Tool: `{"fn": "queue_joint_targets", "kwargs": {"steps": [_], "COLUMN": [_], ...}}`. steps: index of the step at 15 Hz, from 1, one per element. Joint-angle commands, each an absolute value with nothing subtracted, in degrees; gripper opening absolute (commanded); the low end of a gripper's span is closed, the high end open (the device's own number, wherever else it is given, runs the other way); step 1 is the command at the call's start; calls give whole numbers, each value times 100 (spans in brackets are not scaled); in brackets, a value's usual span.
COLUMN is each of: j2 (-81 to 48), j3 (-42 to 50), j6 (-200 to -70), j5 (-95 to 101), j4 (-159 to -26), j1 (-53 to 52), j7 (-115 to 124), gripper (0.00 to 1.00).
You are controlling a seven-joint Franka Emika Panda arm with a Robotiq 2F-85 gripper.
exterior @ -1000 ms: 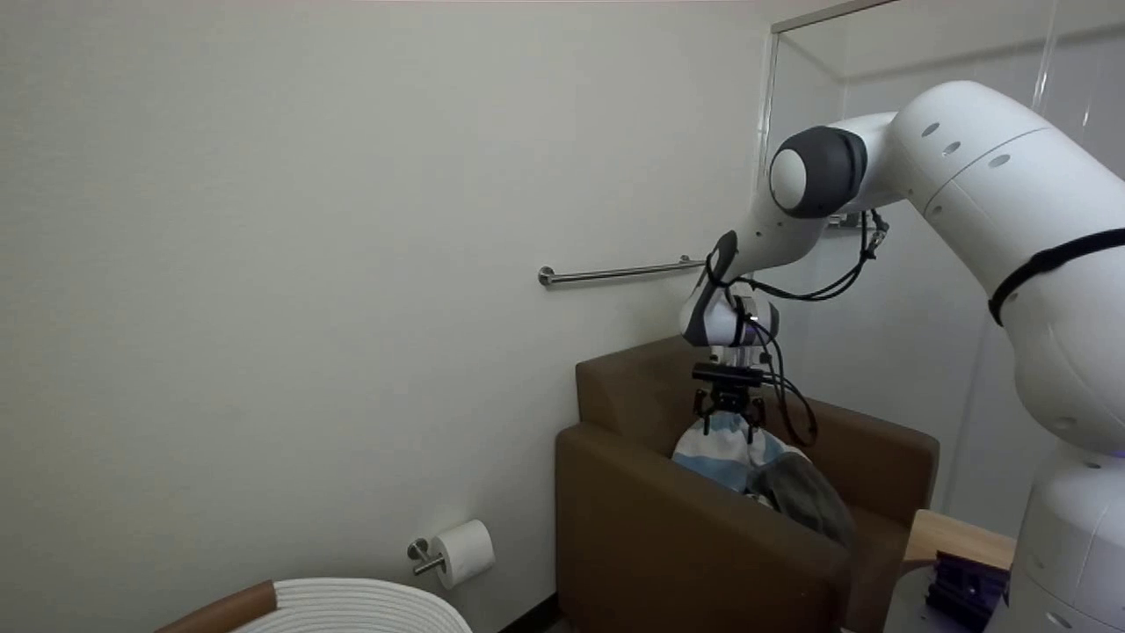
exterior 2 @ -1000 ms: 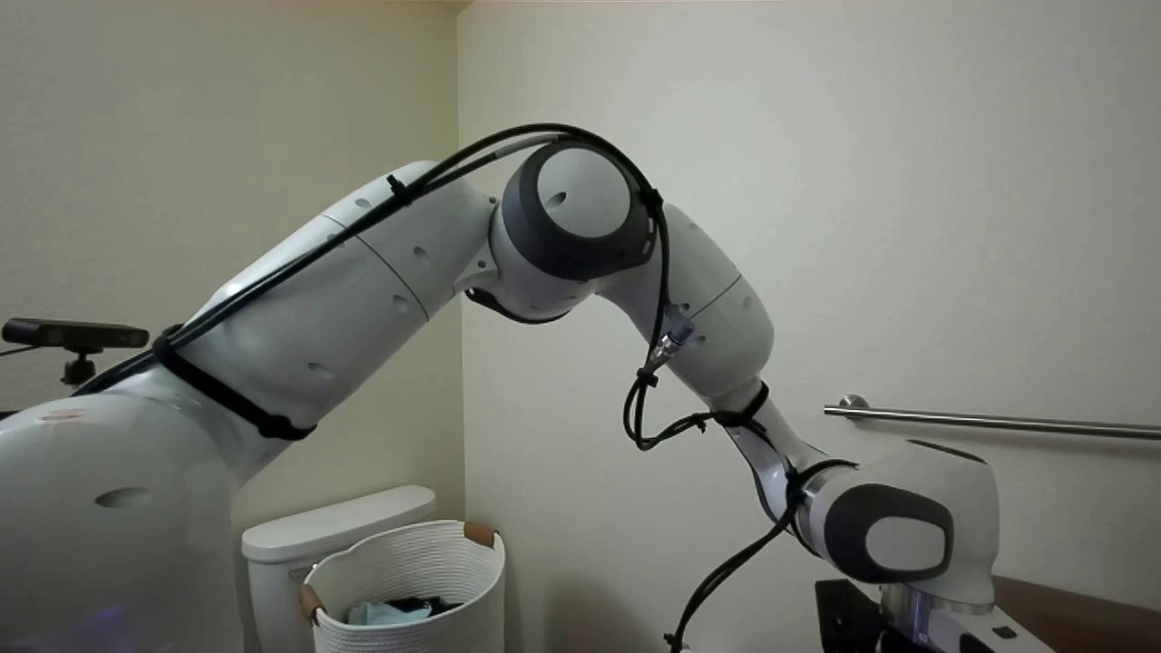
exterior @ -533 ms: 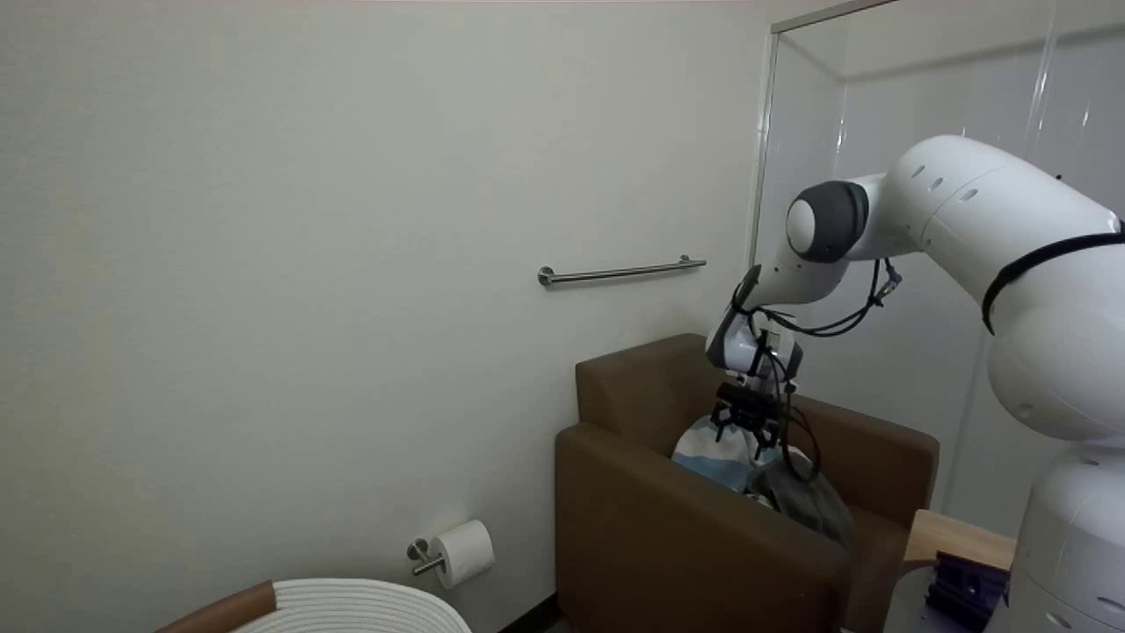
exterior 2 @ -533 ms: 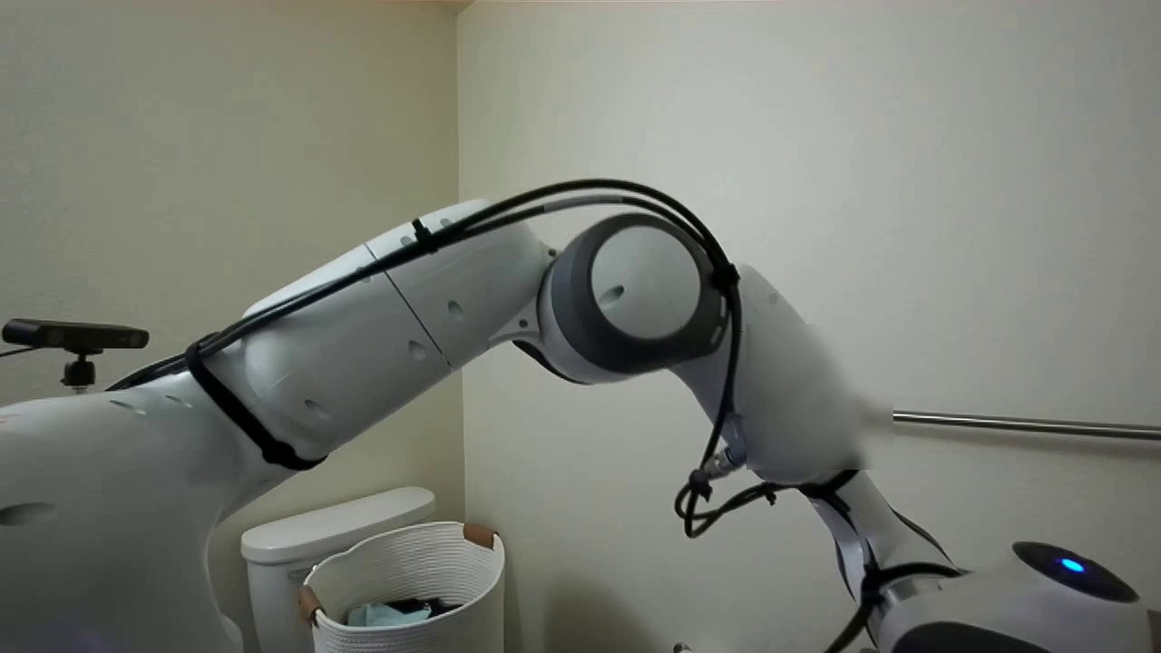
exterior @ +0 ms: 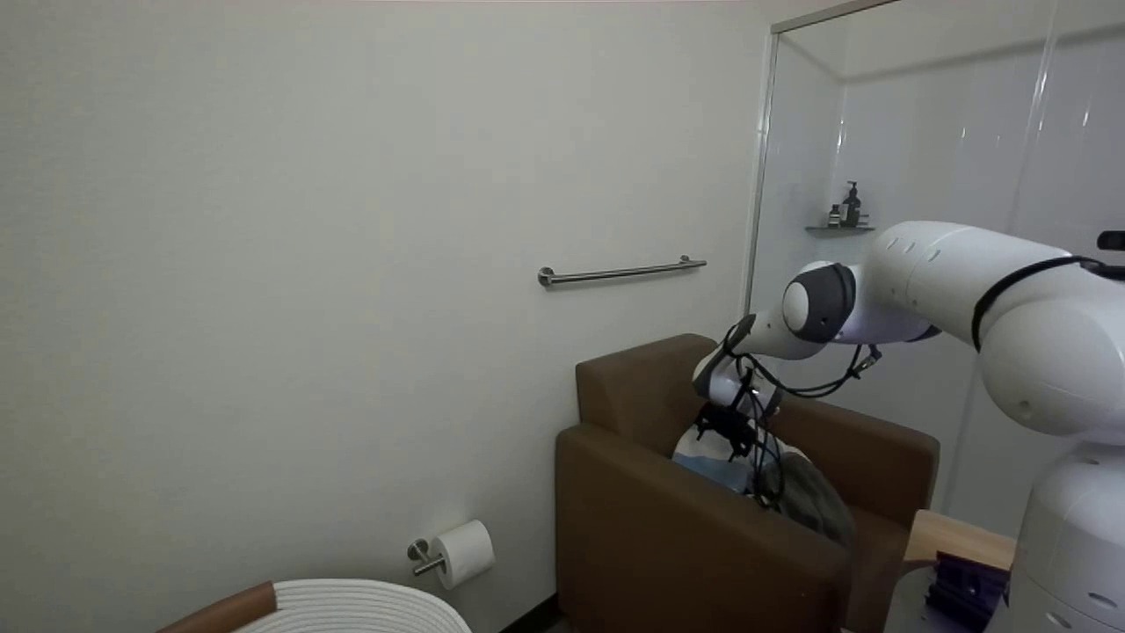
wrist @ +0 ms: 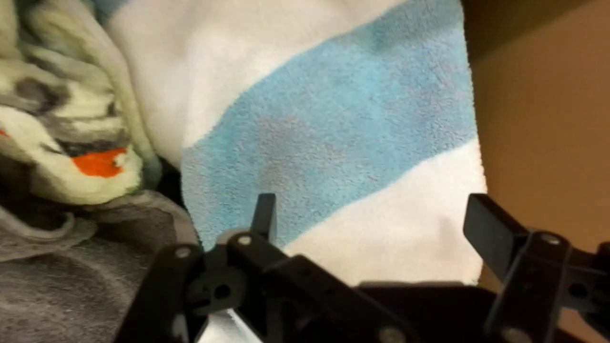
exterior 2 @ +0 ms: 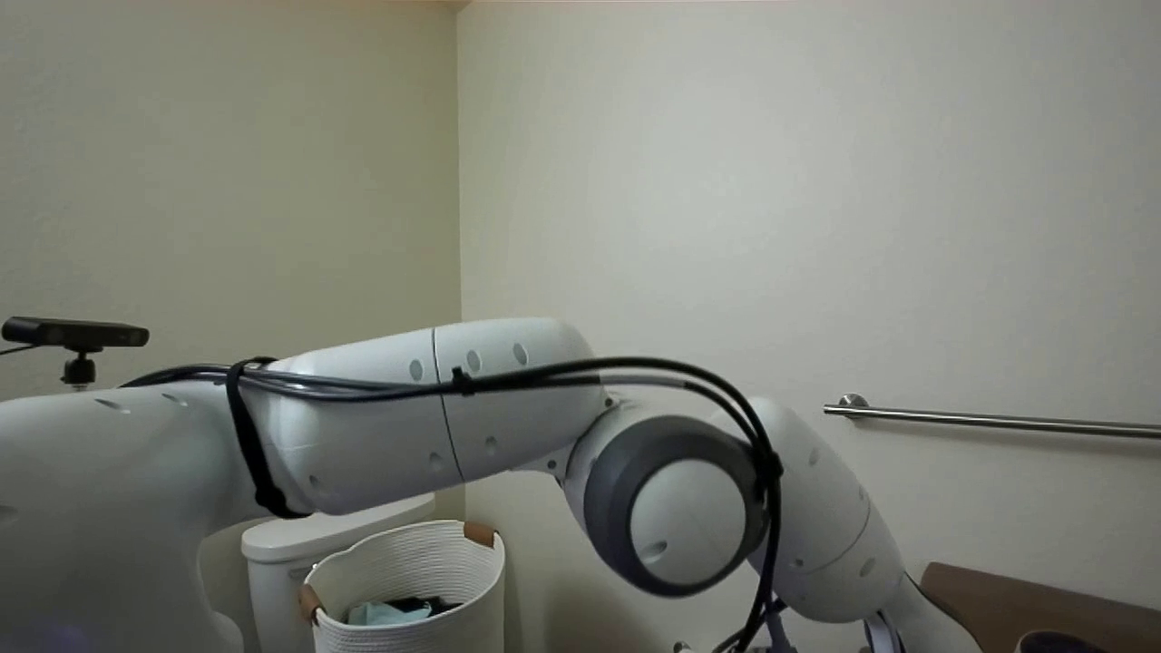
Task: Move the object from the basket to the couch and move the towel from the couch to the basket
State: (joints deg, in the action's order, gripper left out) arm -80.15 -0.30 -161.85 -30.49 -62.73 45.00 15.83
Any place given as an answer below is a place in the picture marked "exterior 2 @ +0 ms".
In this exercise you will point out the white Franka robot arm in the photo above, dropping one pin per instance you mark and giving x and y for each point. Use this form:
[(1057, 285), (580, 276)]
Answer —
[(402, 422)]

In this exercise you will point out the chrome towel bar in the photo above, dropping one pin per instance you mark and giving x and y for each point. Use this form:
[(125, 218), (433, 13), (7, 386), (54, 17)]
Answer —
[(990, 418)]

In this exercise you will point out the pale blue fabric item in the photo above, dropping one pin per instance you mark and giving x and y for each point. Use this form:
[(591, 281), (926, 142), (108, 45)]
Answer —
[(382, 616)]

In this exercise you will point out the black camera on stand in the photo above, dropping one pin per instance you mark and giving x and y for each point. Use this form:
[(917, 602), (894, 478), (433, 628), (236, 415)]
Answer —
[(74, 331)]

